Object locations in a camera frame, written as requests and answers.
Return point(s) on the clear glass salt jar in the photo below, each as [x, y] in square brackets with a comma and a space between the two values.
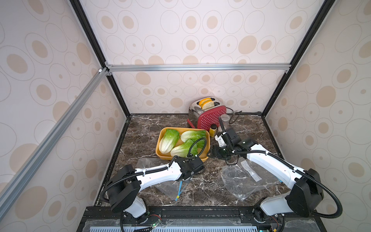
[223, 122]

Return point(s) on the aluminium rail back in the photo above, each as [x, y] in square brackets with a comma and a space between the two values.
[198, 67]

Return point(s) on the chinese cabbage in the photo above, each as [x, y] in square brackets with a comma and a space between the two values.
[168, 141]
[191, 136]
[183, 149]

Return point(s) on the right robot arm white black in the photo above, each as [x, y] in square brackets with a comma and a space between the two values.
[304, 195]

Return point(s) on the yellow rectangular tray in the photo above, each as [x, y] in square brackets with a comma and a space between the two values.
[199, 145]

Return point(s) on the yellow toast slice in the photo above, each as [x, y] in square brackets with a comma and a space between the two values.
[202, 102]

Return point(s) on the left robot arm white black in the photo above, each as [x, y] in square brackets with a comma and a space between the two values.
[121, 191]

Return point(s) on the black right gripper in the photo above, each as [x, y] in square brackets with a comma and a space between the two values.
[227, 137]

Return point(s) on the red chrome toaster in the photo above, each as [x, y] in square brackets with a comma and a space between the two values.
[203, 119]

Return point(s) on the pale toast slice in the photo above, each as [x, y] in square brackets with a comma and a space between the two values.
[208, 105]

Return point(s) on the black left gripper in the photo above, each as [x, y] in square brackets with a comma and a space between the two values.
[191, 175]

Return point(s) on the aluminium rail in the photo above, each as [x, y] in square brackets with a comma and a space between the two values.
[198, 67]
[28, 170]

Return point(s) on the black frame post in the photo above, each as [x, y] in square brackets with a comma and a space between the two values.
[313, 29]
[89, 33]

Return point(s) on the black frame post right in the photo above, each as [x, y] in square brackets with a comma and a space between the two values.
[313, 29]

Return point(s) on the black frame post left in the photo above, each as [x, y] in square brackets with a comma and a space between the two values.
[89, 33]

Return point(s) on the yellow spice bottle black cap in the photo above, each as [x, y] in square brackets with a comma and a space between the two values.
[213, 130]

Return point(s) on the aluminium rail left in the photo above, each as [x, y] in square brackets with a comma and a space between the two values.
[28, 170]

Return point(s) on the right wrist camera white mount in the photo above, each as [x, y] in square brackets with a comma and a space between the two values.
[220, 141]

